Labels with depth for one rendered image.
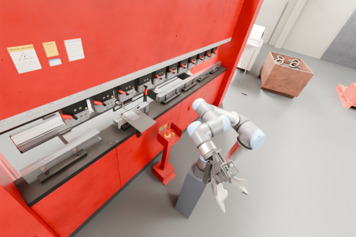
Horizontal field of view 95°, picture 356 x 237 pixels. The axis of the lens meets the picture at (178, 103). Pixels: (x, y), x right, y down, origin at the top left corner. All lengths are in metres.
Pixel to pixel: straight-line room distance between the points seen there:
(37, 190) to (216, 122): 1.17
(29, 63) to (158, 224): 1.79
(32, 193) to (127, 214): 1.03
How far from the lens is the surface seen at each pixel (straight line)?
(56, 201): 1.56
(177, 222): 2.15
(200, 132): 0.73
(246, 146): 1.12
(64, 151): 1.43
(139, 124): 1.46
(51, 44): 1.01
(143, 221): 2.13
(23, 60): 1.00
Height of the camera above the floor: 2.04
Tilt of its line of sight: 37 degrees down
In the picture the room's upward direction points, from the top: 11 degrees clockwise
